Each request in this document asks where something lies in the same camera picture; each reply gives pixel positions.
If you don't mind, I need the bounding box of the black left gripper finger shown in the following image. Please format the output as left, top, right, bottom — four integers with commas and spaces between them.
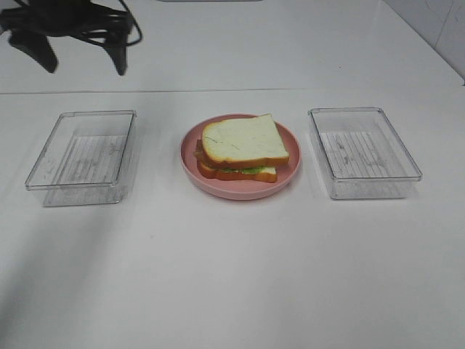
102, 37, 127, 76
9, 32, 58, 73

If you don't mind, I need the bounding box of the green lettuce leaf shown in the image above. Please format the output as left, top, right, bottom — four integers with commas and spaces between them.
219, 167, 267, 175

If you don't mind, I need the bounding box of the bread slice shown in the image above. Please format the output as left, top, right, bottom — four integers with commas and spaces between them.
201, 114, 290, 169
197, 161, 278, 183

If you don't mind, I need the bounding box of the clear plastic ingredients tray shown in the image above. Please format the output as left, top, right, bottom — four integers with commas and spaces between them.
308, 107, 423, 200

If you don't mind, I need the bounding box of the black left cable loop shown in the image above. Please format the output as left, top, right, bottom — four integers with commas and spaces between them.
83, 0, 144, 47

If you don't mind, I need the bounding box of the clear plastic bread tray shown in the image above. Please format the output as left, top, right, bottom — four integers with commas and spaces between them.
25, 110, 137, 207

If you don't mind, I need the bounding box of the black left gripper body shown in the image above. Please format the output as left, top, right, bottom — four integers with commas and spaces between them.
1, 1, 132, 36

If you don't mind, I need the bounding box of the pink round plate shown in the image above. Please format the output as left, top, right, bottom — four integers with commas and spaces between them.
179, 113, 302, 200

